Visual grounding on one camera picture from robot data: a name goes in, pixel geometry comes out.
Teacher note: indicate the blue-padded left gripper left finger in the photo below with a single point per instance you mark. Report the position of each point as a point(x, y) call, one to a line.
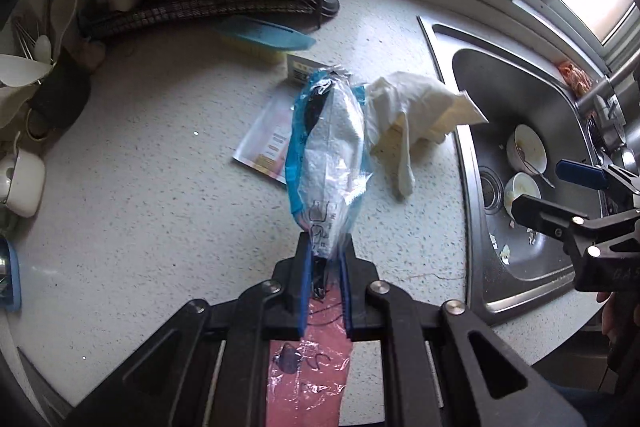
point(206, 365)

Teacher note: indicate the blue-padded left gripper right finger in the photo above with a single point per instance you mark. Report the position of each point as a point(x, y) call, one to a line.
point(442, 365)

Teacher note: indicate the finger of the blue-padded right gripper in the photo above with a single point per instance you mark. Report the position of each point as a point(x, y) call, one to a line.
point(581, 174)
point(542, 216)

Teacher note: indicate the blue clear plastic bag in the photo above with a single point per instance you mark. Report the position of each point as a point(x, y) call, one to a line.
point(327, 167)

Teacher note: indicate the light blue scrub brush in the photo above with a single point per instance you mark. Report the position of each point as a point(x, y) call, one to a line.
point(265, 40)

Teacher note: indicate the pink plastic trash bag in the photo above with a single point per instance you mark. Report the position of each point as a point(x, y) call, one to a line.
point(307, 377)

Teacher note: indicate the white bowl with spoon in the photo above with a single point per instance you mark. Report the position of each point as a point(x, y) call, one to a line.
point(526, 153)

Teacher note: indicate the chrome faucet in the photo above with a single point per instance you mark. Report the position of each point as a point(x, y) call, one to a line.
point(614, 105)

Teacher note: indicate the orange scouring cloth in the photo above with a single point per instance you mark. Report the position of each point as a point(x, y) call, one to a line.
point(575, 78)

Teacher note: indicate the stainless steel sink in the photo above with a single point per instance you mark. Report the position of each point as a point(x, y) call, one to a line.
point(530, 123)

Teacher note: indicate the colourful paper leaflet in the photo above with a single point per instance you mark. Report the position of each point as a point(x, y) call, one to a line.
point(265, 145)

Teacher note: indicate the white ceramic condiment pot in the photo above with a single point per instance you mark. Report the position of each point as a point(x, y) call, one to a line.
point(22, 180)

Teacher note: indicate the black utensil holder cup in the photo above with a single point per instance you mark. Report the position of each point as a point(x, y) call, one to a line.
point(61, 97)

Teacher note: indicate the white plastic spoon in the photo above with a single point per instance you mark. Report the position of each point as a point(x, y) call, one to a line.
point(17, 72)

